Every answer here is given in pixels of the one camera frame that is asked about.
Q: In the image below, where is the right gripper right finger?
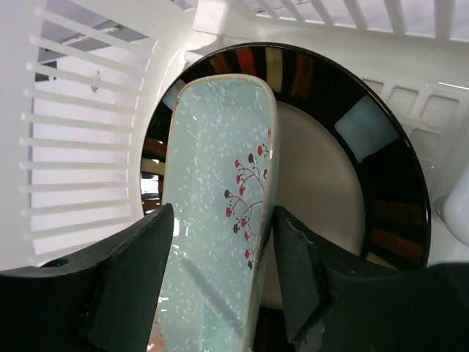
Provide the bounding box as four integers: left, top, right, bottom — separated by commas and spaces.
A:
273, 206, 468, 351

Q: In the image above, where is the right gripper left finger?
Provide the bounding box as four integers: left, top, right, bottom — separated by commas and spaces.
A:
1, 204, 174, 351

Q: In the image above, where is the round black-rimmed plate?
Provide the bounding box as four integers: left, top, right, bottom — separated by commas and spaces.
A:
139, 42, 432, 352

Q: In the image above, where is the light teal rectangular divided plate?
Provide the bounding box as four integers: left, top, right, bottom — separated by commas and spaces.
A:
157, 74, 279, 351

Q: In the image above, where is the white plastic dish bin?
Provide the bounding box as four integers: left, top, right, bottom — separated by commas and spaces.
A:
1, 1, 468, 269

